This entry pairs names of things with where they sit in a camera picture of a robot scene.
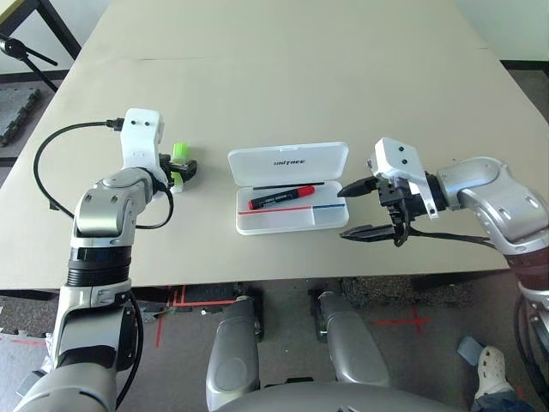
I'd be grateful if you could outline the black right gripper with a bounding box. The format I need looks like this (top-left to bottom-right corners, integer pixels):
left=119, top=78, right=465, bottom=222
left=337, top=179, right=424, bottom=245

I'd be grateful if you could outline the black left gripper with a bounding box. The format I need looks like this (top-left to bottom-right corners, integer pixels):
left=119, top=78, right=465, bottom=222
left=157, top=152, right=199, bottom=186

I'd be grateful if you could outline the green white glue stick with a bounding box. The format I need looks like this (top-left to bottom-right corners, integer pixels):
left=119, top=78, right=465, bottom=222
left=171, top=142, right=190, bottom=193

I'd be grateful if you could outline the black marker with red cap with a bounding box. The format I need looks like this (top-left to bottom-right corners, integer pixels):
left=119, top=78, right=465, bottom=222
left=248, top=185, right=317, bottom=210

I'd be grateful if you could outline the white plastic pencil case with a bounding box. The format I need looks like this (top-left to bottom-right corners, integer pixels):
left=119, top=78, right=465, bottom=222
left=226, top=140, right=351, bottom=236

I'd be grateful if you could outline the dark speckled floor mat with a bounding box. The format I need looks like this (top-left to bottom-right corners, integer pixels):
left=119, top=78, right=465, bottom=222
left=341, top=276, right=415, bottom=304
left=0, top=295, right=61, bottom=340

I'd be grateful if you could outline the silver robot right leg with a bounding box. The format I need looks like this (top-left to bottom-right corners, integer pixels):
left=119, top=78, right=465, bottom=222
left=319, top=291, right=391, bottom=387

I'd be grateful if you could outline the blue grey foot pedal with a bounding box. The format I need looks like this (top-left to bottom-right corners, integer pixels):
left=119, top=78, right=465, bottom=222
left=456, top=336, right=484, bottom=366

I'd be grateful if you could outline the grey foam puzzle mat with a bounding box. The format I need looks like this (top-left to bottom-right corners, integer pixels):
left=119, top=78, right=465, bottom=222
left=0, top=88, right=42, bottom=149

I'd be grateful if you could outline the grey robot torso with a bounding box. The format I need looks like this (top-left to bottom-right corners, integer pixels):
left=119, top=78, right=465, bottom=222
left=222, top=381, right=473, bottom=412

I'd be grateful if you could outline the white perforated shoe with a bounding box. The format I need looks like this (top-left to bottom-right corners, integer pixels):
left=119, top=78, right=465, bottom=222
left=474, top=346, right=511, bottom=400

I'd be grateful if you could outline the black tripod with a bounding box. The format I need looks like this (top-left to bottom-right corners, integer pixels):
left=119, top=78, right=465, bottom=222
left=0, top=36, right=59, bottom=94

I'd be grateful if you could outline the blue jeans trouser leg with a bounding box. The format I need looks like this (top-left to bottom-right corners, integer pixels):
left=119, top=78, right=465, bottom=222
left=474, top=388, right=531, bottom=412

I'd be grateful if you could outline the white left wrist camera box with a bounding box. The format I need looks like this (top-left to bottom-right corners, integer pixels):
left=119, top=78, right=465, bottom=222
left=119, top=108, right=167, bottom=181

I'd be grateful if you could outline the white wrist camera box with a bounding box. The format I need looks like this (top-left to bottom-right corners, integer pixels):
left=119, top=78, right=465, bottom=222
left=371, top=136, right=441, bottom=220
left=119, top=108, right=167, bottom=181

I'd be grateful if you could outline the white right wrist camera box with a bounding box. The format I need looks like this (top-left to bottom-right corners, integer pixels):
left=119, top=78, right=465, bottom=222
left=371, top=136, right=441, bottom=220

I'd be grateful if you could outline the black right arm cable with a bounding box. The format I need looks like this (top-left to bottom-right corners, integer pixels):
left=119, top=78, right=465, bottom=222
left=394, top=205, right=498, bottom=250

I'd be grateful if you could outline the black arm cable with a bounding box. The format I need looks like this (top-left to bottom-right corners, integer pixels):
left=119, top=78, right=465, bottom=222
left=33, top=119, right=175, bottom=231
left=394, top=205, right=498, bottom=250

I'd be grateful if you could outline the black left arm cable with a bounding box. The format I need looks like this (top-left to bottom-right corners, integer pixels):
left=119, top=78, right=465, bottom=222
left=33, top=119, right=175, bottom=231

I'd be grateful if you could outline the black metal table frame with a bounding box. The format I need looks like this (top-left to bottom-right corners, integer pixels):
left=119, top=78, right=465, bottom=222
left=0, top=0, right=82, bottom=61

